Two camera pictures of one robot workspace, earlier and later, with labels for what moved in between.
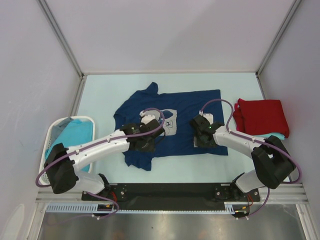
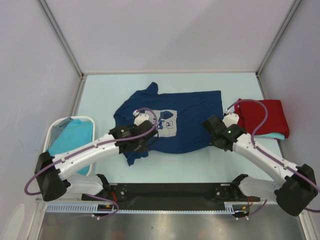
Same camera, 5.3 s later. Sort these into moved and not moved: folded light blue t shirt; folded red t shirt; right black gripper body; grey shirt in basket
Moved: right black gripper body
Not moved: grey shirt in basket; folded light blue t shirt; folded red t shirt
